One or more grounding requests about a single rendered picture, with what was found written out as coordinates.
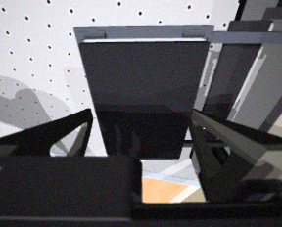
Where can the light grey perforated base plate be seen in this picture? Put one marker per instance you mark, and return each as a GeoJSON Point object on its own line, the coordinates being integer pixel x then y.
{"type": "Point", "coordinates": [41, 74]}

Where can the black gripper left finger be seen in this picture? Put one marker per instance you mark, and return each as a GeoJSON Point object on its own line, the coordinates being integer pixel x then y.
{"type": "Point", "coordinates": [38, 140]}

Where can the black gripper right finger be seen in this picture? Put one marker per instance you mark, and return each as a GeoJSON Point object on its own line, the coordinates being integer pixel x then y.
{"type": "Point", "coordinates": [254, 155]}

